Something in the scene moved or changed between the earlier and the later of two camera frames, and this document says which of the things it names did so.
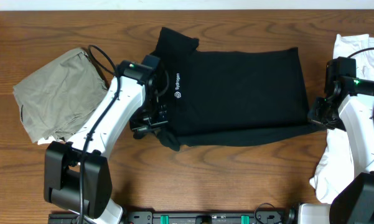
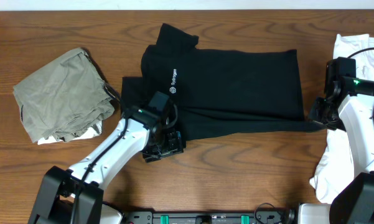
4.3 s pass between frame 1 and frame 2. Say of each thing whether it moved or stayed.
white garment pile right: stayed
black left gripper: moved
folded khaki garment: stayed
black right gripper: stayed
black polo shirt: moved
